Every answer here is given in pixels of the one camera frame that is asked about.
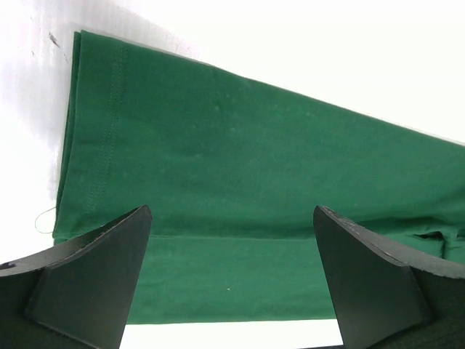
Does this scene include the green t shirt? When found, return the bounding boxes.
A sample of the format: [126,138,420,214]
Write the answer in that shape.
[52,31,464,324]

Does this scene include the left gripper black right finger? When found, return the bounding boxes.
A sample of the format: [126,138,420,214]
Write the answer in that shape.
[313,206,464,348]

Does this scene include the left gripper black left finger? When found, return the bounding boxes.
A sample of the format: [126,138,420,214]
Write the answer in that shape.
[1,206,152,348]

